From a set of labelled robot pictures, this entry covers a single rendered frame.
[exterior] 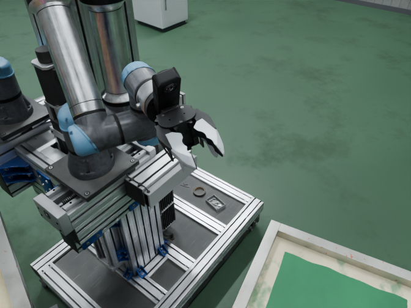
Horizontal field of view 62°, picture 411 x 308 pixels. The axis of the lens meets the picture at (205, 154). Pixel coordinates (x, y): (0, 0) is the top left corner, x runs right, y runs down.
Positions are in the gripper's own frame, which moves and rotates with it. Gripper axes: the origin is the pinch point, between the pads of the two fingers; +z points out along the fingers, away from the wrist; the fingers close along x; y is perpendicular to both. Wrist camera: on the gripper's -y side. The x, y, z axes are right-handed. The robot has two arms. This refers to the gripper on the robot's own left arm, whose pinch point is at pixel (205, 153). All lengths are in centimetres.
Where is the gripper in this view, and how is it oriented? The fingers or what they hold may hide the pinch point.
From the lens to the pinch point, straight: 56.4
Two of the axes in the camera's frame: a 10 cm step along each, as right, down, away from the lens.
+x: -8.7, 4.1, -2.7
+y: 1.2, 7.1, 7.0
